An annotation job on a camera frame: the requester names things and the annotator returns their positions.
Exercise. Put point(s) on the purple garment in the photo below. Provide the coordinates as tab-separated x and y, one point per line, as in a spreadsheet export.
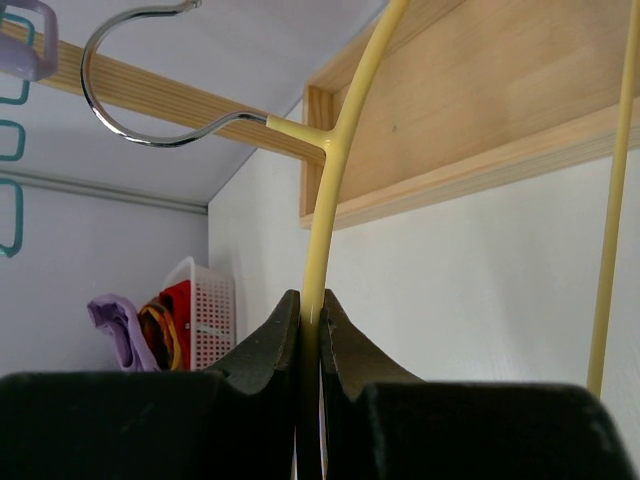
117	318

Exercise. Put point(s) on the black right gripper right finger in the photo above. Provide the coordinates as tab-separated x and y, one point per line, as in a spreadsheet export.
383	422

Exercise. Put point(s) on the grey corner frame profile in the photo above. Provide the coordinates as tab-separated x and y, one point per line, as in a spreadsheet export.
104	191

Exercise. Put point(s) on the wooden clothes rack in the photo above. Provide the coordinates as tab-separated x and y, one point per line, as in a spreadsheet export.
483	74

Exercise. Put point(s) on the yellow plastic hanger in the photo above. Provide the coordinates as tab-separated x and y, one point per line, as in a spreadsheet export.
334	102

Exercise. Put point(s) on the lilac plastic hanger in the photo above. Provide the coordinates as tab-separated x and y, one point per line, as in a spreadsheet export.
22	60

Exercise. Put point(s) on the white plastic basket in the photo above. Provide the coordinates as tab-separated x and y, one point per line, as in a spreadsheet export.
202	305

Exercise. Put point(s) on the red orange patterned cloth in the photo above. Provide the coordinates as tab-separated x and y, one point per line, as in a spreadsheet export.
165	323

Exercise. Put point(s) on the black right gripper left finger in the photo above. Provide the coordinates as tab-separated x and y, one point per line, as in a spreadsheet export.
232	420

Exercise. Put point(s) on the blue plastic hanger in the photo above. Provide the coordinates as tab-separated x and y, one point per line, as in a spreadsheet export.
17	152

